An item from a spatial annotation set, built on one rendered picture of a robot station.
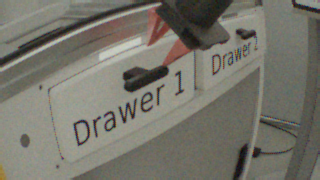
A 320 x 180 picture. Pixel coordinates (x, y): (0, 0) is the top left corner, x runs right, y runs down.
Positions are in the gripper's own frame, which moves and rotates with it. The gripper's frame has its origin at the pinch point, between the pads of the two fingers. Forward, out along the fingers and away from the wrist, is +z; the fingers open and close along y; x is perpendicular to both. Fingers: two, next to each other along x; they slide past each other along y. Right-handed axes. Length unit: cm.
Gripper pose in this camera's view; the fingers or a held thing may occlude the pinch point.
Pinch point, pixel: (160, 50)
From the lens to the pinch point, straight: 58.0
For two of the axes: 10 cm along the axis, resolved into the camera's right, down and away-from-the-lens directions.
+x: -6.6, 3.1, -6.9
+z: -4.8, 5.4, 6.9
